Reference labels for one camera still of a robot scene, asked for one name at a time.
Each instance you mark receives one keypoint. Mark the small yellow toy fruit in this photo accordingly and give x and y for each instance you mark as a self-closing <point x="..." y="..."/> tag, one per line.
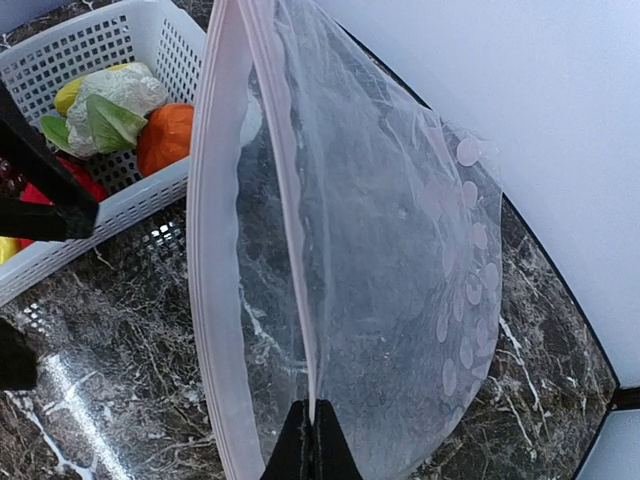
<point x="66" y="96"/>

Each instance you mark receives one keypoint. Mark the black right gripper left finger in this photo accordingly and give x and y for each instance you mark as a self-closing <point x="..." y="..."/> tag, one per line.
<point x="290" y="459"/>

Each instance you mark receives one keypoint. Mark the large yellow toy fruit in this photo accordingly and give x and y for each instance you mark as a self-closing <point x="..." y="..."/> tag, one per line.
<point x="9" y="247"/>

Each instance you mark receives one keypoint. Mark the white green toy cauliflower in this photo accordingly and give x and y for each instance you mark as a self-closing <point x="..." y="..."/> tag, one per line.
<point x="108" y="114"/>

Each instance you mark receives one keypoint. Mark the clear pink-dotted zip bag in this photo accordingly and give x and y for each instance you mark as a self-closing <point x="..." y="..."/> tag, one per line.
<point x="344" y="244"/>

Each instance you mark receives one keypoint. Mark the red toy bell pepper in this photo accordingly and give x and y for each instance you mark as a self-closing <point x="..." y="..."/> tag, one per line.
<point x="73" y="218"/>

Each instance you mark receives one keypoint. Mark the white perforated plastic basket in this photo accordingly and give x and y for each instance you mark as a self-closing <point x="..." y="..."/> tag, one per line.
<point x="157" y="33"/>

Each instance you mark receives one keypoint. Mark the black vertical frame post right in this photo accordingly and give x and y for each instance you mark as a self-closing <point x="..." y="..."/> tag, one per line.
<point x="626" y="399"/>

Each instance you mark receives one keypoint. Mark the dark red toy grapes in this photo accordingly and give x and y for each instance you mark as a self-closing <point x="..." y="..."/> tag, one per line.
<point x="12" y="182"/>

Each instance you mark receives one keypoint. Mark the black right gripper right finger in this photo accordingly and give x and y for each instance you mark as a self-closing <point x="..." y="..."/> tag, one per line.
<point x="331" y="458"/>

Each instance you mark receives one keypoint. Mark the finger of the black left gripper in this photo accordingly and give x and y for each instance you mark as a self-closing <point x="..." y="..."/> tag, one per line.
<point x="25" y="220"/>
<point x="27" y="152"/>

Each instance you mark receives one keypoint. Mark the orange toy fruit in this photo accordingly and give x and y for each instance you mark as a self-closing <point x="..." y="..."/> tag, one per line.
<point x="165" y="139"/>

